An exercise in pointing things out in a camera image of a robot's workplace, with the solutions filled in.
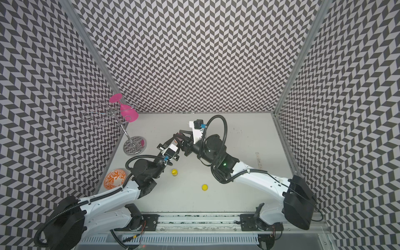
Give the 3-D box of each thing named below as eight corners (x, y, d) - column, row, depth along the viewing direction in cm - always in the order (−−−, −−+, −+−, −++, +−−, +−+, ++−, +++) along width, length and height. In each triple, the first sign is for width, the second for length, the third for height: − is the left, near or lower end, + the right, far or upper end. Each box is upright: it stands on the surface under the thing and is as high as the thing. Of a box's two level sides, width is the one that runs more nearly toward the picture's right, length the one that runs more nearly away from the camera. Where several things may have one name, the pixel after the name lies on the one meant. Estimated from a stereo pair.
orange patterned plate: (108, 192, 87) (100, 186, 80) (114, 175, 93) (107, 169, 87) (126, 192, 87) (119, 186, 80) (131, 175, 93) (125, 169, 87)
